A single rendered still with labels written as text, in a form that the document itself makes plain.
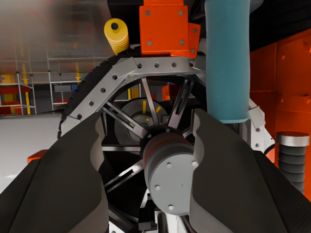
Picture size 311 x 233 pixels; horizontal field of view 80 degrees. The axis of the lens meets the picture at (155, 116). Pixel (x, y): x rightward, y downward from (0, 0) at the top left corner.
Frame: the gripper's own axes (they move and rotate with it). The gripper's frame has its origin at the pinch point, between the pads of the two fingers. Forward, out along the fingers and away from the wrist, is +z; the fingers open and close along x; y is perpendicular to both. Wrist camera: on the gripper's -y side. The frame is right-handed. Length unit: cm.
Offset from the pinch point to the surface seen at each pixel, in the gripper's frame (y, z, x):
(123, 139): 60, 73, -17
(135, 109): 45, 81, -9
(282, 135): 12.5, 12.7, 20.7
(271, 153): 239, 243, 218
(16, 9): -4, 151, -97
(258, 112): 20.2, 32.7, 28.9
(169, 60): 6.6, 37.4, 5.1
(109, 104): 20.5, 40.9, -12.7
